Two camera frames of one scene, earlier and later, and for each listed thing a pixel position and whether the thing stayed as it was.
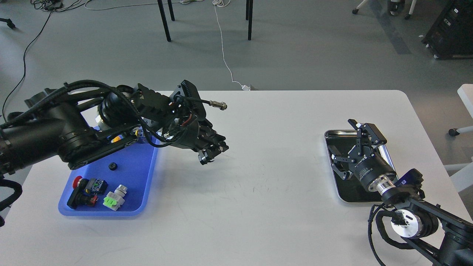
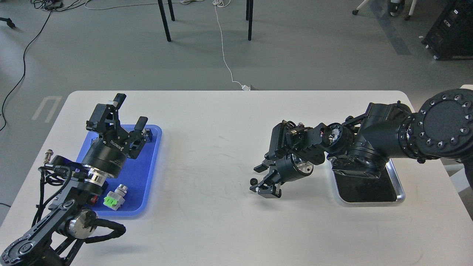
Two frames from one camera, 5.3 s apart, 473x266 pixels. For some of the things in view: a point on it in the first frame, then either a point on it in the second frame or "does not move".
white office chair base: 395,6 does not move
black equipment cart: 451,36 does not move
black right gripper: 366,165 to 285,166
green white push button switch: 113,200 does not move
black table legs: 167,36 does not move
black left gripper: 201,136 to 109,155
